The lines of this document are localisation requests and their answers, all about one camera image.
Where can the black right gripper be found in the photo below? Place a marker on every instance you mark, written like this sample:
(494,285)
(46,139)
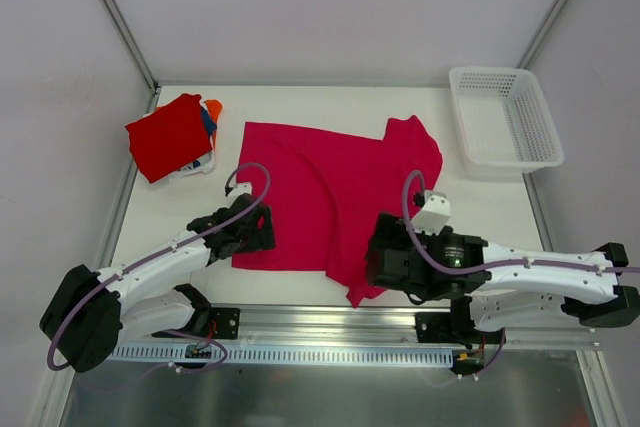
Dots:
(382,257)

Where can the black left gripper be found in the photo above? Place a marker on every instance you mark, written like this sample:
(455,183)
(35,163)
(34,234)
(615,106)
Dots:
(257,229)

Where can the crimson pink t-shirt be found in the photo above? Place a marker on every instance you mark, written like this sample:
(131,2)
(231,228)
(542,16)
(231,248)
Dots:
(326,190)

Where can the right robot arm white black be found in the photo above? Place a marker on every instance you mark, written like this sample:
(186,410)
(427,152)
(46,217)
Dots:
(492,288)

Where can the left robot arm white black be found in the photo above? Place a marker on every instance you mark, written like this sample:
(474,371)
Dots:
(94,312)

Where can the folded white t-shirt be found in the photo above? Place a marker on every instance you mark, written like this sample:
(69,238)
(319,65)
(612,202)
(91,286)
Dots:
(202,165)

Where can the folded red t-shirt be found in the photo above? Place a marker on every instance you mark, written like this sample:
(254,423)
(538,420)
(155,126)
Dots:
(170,137)

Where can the folded orange t-shirt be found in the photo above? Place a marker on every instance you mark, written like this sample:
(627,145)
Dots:
(213,109)

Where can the white perforated plastic basket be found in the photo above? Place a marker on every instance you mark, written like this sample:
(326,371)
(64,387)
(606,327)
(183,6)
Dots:
(503,122)

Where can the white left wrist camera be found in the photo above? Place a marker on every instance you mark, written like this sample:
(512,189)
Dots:
(238,189)

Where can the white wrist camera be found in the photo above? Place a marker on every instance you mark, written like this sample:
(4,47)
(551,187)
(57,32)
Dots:
(238,189)
(433,214)

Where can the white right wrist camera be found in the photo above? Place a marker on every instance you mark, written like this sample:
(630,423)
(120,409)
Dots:
(433,214)

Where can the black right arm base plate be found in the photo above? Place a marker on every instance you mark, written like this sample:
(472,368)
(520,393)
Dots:
(452,328)

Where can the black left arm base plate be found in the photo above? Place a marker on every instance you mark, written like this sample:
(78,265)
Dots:
(222,323)

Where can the aluminium mounting rail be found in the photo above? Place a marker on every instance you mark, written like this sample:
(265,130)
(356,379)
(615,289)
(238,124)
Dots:
(385,327)

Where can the white slotted cable duct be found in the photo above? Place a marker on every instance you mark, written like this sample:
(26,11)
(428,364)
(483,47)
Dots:
(184,353)

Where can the left aluminium frame post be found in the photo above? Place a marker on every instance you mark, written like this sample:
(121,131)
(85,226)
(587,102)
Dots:
(130,43)

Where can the aluminium frame post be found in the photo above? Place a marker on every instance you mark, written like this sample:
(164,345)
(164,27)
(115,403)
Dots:
(130,43)
(542,33)

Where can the right aluminium frame post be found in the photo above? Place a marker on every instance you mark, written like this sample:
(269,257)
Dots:
(542,33)

